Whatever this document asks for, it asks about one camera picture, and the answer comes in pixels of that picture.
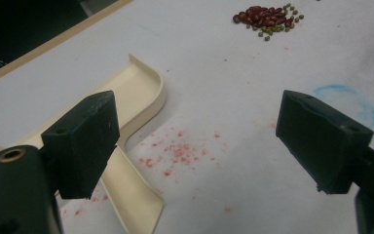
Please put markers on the pile of red and green beans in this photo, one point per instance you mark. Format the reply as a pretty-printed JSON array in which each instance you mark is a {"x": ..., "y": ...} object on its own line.
[{"x": 264, "y": 18}]

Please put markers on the cream plastic dustpan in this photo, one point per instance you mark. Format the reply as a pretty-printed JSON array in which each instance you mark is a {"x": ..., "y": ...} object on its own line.
[{"x": 136, "y": 89}]

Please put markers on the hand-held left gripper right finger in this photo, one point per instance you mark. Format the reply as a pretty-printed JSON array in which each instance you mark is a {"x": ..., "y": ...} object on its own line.
[{"x": 321, "y": 146}]

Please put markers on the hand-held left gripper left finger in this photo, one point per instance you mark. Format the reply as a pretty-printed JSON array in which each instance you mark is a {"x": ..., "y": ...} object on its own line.
[{"x": 82, "y": 146}]

